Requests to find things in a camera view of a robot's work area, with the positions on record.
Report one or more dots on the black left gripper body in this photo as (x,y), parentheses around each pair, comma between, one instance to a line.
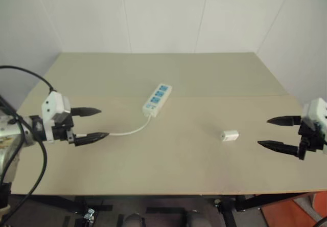
(61,133)

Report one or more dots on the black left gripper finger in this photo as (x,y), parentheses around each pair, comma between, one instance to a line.
(89,138)
(85,111)

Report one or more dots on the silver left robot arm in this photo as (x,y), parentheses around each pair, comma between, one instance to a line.
(10,145)

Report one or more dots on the white plug adapter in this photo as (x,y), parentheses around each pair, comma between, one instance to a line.
(230,136)

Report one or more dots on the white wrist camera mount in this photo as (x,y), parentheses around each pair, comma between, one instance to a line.
(52,103)
(318,110)

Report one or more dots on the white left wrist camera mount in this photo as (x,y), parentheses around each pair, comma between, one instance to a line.
(52,103)

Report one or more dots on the white blue power strip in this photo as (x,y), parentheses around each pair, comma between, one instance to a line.
(156,99)

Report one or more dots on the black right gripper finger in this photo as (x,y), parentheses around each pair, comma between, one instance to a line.
(279,148)
(286,121)

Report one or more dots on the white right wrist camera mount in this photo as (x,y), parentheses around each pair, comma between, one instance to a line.
(318,110)

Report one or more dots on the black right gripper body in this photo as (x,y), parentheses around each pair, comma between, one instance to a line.
(310,141)

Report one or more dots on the silver frame clamp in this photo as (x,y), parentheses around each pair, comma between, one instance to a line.
(90,213)
(218,202)

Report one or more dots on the black metal table frame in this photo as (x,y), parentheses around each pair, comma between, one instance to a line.
(227,211)

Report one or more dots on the dark rounded shape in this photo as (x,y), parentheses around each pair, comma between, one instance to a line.
(133,220)

